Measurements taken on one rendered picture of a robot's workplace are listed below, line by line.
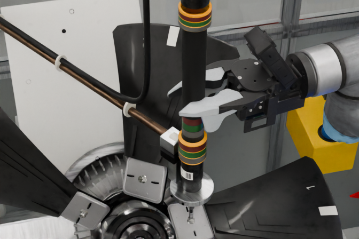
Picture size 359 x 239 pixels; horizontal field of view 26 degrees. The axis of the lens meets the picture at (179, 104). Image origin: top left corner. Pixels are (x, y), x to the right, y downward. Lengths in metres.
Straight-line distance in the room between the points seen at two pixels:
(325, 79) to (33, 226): 0.58
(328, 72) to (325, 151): 0.49
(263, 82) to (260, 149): 1.22
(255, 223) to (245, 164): 1.04
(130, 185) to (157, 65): 0.21
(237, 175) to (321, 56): 1.26
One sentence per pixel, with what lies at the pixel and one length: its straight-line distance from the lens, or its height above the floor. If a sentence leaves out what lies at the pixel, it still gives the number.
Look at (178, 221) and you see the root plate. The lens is 1.32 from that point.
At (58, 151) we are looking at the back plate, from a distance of 1.50.
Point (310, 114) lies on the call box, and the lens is 1.68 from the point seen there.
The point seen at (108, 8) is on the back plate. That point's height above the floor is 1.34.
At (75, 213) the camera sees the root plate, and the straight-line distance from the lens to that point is 1.31.
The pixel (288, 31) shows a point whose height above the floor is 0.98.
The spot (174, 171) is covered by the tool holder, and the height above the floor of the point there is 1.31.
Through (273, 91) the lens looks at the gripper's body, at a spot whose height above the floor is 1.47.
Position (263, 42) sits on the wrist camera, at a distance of 1.08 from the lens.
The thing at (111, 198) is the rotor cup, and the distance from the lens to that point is 1.34.
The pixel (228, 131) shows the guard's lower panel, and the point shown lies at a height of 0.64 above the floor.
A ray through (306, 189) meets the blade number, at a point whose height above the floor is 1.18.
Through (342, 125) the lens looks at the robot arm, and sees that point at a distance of 1.28.
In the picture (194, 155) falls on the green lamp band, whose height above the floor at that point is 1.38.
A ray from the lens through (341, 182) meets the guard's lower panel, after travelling 2.58.
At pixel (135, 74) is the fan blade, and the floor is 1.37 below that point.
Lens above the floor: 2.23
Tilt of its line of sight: 44 degrees down
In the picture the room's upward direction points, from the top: straight up
